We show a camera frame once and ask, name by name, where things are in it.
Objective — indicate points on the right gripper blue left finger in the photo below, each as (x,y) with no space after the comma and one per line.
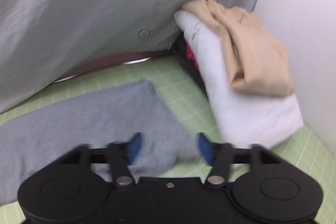
(122,155)

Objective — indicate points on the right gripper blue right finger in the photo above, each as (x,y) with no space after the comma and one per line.
(219,157)

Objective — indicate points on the grey sweatpants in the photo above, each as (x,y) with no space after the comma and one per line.
(33,140)

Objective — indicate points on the white folded garment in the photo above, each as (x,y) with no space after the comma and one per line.
(242,119)

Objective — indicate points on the beige folded garment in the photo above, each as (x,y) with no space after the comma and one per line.
(256,62)

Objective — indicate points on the black and red garment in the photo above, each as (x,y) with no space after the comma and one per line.
(186,59)

